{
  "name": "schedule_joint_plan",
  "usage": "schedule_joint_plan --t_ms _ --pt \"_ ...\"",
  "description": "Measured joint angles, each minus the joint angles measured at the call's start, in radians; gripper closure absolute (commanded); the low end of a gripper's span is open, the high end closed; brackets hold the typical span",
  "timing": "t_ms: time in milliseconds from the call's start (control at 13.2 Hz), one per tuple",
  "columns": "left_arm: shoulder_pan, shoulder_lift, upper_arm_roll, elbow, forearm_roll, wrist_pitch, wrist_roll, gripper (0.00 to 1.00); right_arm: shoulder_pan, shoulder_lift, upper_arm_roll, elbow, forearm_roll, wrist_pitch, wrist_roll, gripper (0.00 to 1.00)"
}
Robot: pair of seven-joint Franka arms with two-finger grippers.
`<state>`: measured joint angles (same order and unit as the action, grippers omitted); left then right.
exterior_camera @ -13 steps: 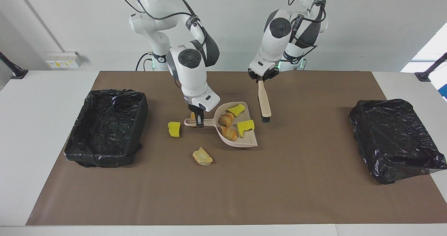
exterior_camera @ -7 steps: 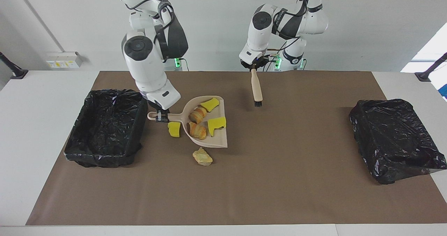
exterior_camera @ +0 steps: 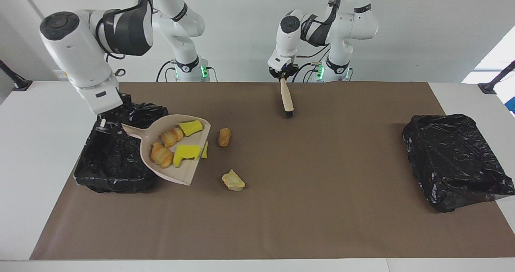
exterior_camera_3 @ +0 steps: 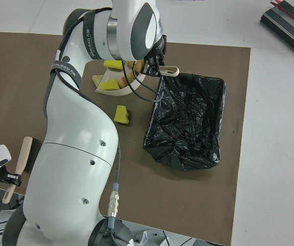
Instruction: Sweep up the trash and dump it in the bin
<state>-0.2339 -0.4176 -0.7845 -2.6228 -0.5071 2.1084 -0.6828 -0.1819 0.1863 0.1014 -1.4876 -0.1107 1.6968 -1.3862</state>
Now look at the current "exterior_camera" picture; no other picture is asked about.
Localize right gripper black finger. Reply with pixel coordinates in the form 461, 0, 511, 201
97, 121, 121, 134

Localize beige hand brush black bristles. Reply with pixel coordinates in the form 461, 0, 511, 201
280, 78, 295, 118

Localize orange striped croissant toy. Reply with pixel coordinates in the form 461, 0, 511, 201
150, 142, 174, 169
161, 127, 184, 148

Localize curled yellow sponge piece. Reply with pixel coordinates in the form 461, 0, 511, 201
173, 144, 202, 168

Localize beige plastic dustpan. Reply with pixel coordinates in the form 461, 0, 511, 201
121, 114, 212, 186

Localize pale beige sponge chunk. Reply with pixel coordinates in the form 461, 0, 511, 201
222, 169, 245, 192

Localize bin lined with black bag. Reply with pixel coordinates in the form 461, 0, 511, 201
402, 113, 515, 213
74, 103, 171, 194

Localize brown table mat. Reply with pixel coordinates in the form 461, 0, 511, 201
29, 82, 515, 260

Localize blue white box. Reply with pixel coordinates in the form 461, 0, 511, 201
499, 81, 515, 116

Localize black left base cable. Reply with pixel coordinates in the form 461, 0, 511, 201
298, 62, 322, 82

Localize black base cable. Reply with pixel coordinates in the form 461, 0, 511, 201
156, 60, 177, 82
298, 62, 322, 82

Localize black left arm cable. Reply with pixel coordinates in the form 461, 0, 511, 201
298, 0, 346, 59

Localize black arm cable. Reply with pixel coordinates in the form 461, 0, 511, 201
298, 0, 346, 59
95, 0, 155, 77

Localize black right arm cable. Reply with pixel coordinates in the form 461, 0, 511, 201
95, 0, 155, 77

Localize white wall socket box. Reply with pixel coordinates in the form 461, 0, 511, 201
53, 60, 96, 80

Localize black right base cable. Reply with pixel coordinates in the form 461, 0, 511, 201
156, 60, 177, 82

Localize white wall cable conduit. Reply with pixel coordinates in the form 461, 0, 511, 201
15, 0, 76, 62

